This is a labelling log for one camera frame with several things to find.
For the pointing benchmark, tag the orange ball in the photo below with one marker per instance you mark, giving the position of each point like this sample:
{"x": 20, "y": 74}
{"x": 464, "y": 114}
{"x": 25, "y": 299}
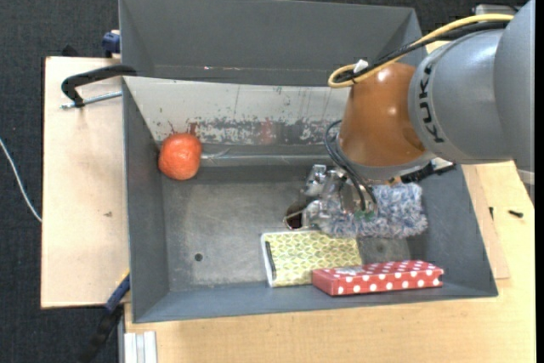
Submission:
{"x": 180, "y": 157}

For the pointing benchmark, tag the black cylinder on white bracket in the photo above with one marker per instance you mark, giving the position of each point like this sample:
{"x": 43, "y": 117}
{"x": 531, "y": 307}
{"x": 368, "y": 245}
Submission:
{"x": 430, "y": 171}

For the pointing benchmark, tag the pale cardboard board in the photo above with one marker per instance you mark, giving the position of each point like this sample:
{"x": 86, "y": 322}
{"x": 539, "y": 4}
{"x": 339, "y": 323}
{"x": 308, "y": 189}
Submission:
{"x": 85, "y": 191}

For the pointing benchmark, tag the yellow patterned box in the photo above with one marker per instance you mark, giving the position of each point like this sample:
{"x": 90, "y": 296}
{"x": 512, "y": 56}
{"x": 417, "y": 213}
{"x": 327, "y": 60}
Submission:
{"x": 312, "y": 257}

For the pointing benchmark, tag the red box with white dots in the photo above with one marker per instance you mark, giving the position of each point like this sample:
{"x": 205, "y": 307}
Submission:
{"x": 378, "y": 278}

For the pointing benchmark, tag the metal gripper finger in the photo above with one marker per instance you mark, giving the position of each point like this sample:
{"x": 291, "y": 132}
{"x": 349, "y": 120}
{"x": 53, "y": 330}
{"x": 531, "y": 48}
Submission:
{"x": 316, "y": 210}
{"x": 315, "y": 178}

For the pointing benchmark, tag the grey metal bin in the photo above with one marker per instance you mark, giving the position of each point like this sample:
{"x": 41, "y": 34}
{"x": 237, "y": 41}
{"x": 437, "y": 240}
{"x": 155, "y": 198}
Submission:
{"x": 221, "y": 225}

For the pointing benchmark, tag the blue and white fluffy cloth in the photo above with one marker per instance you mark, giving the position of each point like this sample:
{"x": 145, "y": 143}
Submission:
{"x": 395, "y": 210}

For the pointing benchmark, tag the clear glass cup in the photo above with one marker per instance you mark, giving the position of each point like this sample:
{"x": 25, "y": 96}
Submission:
{"x": 294, "y": 219}

